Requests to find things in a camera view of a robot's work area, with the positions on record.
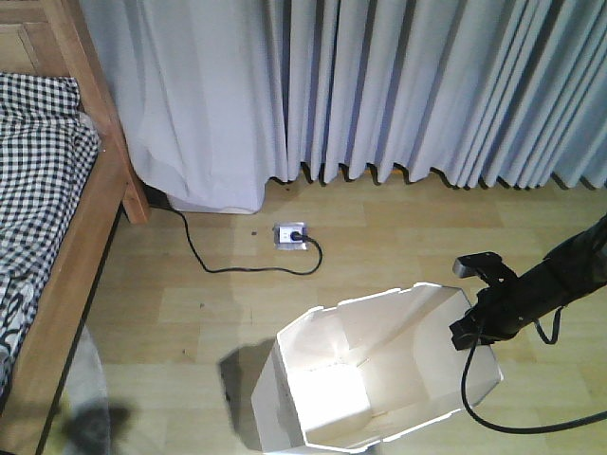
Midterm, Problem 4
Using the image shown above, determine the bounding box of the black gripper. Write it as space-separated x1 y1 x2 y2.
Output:
450 286 517 351

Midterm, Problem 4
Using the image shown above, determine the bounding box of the white plastic trash bin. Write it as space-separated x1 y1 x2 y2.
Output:
251 282 503 454

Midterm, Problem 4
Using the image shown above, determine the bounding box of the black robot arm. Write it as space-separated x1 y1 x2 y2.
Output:
450 218 606 351

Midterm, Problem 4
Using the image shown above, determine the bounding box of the floor power outlet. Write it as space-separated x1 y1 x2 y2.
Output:
272 222 307 250

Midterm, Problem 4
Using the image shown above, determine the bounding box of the light grey curtain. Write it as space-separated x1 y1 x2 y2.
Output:
82 1 606 213

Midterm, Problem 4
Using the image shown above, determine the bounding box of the round grey rug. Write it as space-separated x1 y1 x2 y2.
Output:
43 328 111 454

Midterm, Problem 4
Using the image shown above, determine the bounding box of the black white checkered bedsheet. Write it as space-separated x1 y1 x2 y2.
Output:
1 73 101 387

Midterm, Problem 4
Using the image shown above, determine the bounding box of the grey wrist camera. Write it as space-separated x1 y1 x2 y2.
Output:
452 251 517 286

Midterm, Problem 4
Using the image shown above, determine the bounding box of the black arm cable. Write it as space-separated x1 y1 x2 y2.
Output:
459 302 607 434

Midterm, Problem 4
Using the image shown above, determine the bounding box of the black power cord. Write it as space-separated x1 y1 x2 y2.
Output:
149 187 323 277

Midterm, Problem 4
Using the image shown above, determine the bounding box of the wooden bed frame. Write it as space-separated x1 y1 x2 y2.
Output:
1 1 150 454

